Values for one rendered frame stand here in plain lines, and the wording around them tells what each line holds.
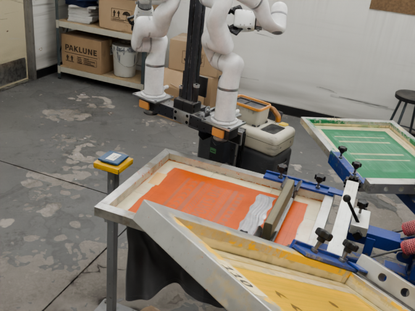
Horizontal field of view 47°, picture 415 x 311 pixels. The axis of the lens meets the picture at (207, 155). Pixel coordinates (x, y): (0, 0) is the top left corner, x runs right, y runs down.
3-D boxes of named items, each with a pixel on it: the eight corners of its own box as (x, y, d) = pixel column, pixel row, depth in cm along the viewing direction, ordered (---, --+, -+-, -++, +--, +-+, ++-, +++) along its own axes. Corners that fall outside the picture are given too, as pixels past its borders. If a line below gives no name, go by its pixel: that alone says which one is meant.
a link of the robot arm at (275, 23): (247, -8, 207) (276, 12, 222) (244, 20, 205) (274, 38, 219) (263, -13, 201) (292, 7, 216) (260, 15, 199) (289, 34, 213)
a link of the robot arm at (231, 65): (226, 93, 209) (231, 57, 202) (209, 84, 218) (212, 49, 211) (244, 91, 214) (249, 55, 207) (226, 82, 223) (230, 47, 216)
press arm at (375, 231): (345, 239, 171) (349, 228, 168) (347, 231, 176) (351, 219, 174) (396, 253, 166) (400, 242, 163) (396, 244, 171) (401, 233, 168)
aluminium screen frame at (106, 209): (94, 215, 175) (94, 206, 174) (165, 155, 225) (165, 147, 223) (306, 285, 152) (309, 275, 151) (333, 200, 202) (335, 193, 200)
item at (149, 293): (126, 302, 197) (129, 215, 178) (131, 296, 200) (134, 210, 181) (232, 342, 183) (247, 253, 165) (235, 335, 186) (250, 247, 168)
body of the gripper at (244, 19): (256, 35, 225) (232, 33, 226) (258, 18, 229) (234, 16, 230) (257, 25, 218) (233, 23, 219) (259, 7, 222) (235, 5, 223)
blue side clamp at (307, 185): (261, 188, 208) (263, 174, 205) (264, 183, 212) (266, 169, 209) (330, 207, 199) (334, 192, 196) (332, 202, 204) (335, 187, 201)
